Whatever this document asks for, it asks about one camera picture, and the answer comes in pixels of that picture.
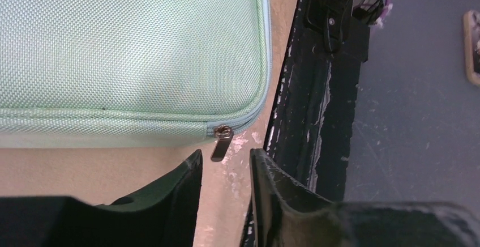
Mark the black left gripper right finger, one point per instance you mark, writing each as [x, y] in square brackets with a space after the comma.
[337, 222]

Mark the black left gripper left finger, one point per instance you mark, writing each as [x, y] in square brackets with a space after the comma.
[162, 213]

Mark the mint green case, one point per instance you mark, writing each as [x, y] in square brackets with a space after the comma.
[132, 73]

